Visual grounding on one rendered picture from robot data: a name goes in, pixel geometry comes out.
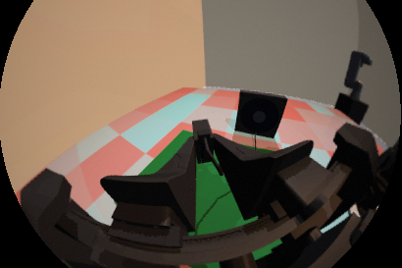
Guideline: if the green circuit board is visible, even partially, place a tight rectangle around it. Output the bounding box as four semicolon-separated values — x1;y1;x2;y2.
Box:
138;130;282;262

